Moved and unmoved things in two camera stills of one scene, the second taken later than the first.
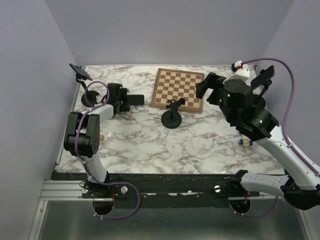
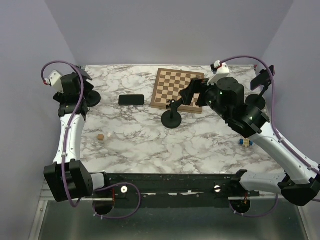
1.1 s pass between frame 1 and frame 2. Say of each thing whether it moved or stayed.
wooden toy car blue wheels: stayed
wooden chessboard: stayed
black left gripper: moved
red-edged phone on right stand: stayed
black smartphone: stayed
